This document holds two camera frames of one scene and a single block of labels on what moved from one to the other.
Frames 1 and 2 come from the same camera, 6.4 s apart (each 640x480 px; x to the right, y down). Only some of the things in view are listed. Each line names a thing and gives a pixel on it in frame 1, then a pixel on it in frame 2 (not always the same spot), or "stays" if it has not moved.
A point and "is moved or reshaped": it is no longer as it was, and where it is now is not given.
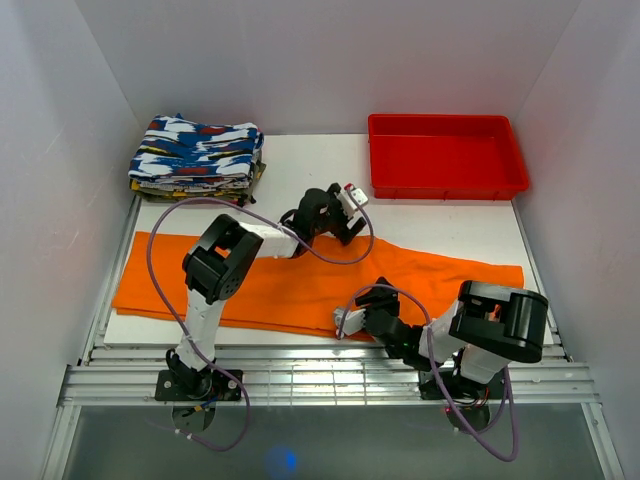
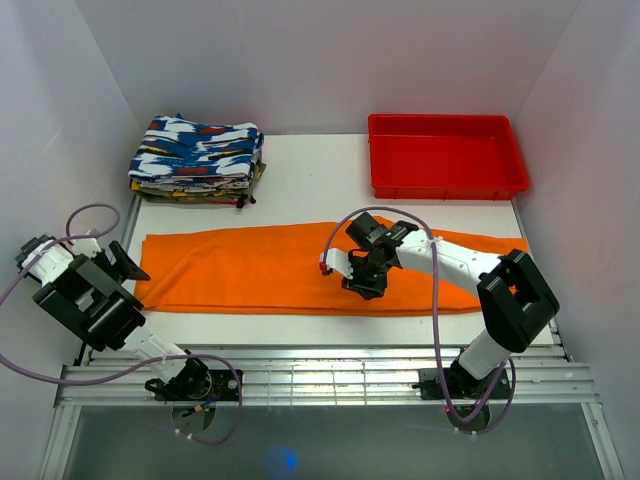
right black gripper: x=381 y=298 to x=366 y=290
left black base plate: x=224 y=387 stays
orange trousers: x=302 y=294 is moved or reshaped
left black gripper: x=342 y=233 to x=124 y=268
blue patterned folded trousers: x=172 y=146 stays
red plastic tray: x=450 y=157 stays
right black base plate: x=460 y=388 stays
